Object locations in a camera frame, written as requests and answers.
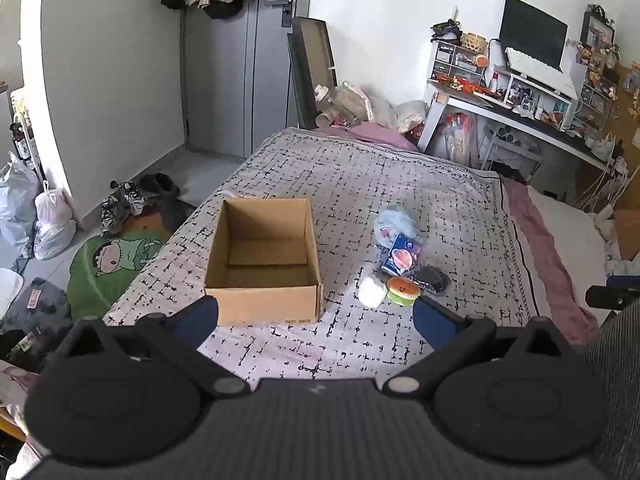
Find leaning framed board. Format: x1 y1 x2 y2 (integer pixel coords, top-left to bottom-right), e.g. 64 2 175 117
288 16 337 130

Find brown cardboard box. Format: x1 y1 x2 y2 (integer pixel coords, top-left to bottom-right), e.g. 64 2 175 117
204 198 323 326

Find black white patterned blanket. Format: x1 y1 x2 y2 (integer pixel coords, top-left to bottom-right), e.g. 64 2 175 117
105 129 549 382

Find grey door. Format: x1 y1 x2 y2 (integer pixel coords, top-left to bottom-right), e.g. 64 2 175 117
180 0 310 158

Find hamburger plush toy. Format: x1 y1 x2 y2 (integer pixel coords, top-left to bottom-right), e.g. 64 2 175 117
386 276 421 307

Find white desk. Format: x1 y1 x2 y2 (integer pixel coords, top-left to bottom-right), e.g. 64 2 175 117
418 81 615 172

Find white plastic bag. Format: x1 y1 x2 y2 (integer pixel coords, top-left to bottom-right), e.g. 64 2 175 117
0 152 40 258
34 180 76 261

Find dark slippers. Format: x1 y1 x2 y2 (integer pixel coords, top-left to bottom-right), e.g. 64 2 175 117
139 172 180 200

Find white soft block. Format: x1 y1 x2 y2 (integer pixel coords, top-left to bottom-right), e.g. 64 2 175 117
357 275 387 309

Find white keyboard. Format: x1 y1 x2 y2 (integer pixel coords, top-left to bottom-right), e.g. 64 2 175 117
504 47 575 96

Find clear plastic jar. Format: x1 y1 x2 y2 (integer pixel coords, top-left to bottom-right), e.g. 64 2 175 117
314 84 350 128

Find blue plush toy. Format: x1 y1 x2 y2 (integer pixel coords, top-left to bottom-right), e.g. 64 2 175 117
373 205 423 249

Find grey white sneakers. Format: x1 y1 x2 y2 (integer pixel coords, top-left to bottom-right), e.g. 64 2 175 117
100 181 146 238

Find black computer monitor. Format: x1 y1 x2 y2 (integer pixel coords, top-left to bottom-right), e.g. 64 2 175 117
499 0 567 70

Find pink bed sheet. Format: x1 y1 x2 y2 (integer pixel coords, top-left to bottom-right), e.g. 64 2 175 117
501 178 598 346

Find planet print tissue pack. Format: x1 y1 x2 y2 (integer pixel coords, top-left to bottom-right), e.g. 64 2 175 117
381 234 421 276

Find black fabric pouch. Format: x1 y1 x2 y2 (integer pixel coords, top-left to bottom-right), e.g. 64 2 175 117
406 264 450 295

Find green cartoon floor mat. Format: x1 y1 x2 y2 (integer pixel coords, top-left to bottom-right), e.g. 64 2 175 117
66 230 168 321

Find white desk shelf organizer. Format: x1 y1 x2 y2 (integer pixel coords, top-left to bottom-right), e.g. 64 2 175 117
431 41 485 84

